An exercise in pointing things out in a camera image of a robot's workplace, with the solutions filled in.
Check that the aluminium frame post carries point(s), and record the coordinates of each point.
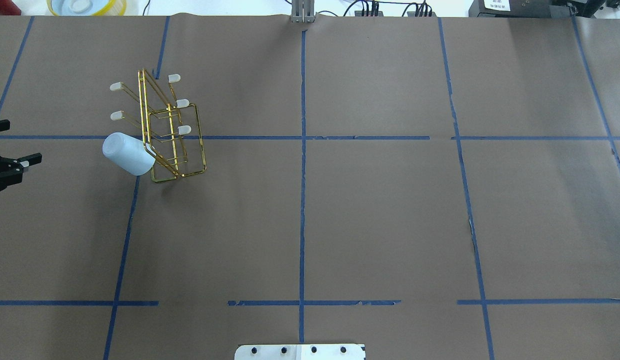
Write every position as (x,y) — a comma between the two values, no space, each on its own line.
(302,11)

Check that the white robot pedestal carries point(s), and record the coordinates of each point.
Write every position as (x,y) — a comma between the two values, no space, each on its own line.
(318,351)

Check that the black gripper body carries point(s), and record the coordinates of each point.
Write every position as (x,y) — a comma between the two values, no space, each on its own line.
(1,170)

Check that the black computer box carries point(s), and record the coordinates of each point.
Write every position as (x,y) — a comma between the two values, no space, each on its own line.
(539,9)

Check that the red thermos bottle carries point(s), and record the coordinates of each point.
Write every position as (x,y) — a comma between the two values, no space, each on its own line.
(9,8)

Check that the gold wire cup holder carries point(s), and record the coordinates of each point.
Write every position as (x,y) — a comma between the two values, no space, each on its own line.
(171,144)

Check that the light blue cup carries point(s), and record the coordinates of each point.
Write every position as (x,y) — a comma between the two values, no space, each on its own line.
(129,153)

